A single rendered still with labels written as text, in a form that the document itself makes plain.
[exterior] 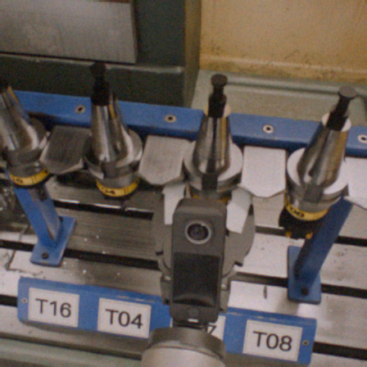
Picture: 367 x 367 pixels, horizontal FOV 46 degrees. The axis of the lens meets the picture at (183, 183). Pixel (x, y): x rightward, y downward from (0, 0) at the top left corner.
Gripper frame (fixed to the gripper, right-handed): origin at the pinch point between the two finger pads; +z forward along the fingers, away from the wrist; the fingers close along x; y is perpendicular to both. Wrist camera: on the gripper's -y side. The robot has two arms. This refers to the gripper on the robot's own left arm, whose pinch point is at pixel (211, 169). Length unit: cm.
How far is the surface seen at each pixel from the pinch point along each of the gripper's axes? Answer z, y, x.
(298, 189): -3.6, -3.0, 9.2
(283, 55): 96, 52, 17
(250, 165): -0.7, -2.5, 4.2
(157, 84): 59, 38, -19
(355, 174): -0.3, -2.6, 15.2
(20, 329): -12.9, 28.7, -27.0
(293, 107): 83, 64, 22
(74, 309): -9.8, 24.9, -18.6
